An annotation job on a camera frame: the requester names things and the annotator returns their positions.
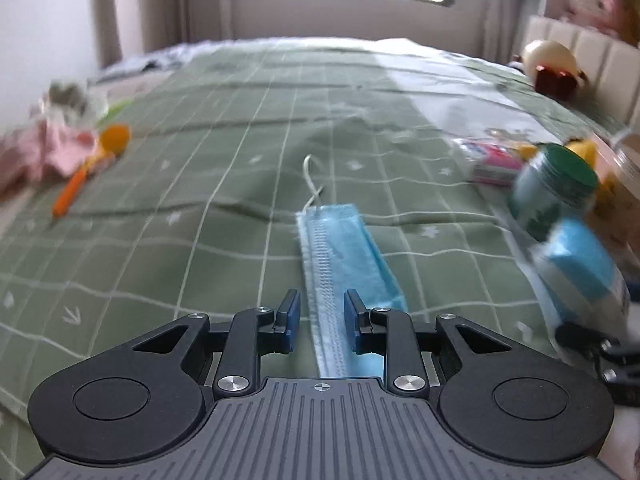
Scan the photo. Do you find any pink cardboard box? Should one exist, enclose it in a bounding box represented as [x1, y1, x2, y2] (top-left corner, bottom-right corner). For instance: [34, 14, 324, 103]
[584, 134, 626, 233]

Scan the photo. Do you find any grey curtain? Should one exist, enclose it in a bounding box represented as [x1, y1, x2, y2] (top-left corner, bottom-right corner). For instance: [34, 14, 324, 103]
[477, 0, 552, 63]
[99, 0, 237, 62]

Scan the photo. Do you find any green checked bed sheet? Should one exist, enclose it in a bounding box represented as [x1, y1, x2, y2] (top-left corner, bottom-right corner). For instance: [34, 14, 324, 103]
[0, 37, 640, 480]

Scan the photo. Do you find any pink bunny plush toy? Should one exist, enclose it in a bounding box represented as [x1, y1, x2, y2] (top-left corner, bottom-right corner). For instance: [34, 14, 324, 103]
[559, 0, 632, 37]

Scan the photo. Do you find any cream egg plush toy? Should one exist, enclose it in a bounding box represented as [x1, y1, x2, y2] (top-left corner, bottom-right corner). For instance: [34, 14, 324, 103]
[521, 39, 589, 94]

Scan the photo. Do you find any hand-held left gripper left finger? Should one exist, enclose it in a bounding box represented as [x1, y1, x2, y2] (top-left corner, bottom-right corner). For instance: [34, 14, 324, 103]
[114, 288, 301, 397]

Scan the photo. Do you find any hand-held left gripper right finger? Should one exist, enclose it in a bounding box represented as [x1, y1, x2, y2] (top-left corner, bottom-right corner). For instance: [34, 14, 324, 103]
[344, 289, 527, 397]

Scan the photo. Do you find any grey plush toy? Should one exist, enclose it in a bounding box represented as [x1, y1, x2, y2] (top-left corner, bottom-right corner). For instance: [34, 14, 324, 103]
[46, 78, 109, 119]

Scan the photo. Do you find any yellow plastic ball toy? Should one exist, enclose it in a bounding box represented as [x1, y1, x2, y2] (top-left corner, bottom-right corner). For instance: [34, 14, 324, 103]
[564, 138, 599, 167]

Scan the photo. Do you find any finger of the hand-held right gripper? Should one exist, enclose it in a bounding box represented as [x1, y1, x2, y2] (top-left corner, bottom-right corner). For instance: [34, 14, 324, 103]
[554, 320, 608, 361]
[597, 340, 640, 407]

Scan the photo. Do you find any blue pack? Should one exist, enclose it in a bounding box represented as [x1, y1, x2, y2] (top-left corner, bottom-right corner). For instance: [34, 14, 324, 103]
[529, 218, 632, 323]

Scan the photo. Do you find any cream padded headboard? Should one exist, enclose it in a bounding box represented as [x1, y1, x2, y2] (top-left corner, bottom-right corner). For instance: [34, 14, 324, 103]
[525, 14, 640, 131]

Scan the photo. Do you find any clear jar with beige label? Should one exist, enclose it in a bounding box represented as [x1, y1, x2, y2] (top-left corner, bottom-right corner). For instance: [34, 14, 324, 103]
[606, 129, 640, 261]

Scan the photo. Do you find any green lid jar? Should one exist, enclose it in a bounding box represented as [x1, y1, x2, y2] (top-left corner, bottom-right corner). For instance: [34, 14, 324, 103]
[509, 143, 600, 242]

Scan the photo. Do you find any pink cloth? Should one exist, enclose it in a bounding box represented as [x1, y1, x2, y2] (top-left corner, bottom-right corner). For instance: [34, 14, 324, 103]
[0, 117, 99, 197]

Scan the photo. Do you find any pink white packet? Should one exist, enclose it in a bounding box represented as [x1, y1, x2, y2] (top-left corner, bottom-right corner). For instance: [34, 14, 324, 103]
[456, 137, 532, 187]

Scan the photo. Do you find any blue face mask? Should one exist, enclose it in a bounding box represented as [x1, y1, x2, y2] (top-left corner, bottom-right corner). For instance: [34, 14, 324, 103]
[294, 154, 409, 379]

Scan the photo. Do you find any orange spoon with yellow head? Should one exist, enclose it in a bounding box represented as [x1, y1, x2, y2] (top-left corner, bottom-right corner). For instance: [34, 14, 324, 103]
[52, 123, 132, 219]

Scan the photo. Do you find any green plastic stick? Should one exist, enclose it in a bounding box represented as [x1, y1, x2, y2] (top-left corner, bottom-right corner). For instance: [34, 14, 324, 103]
[96, 99, 136, 122]

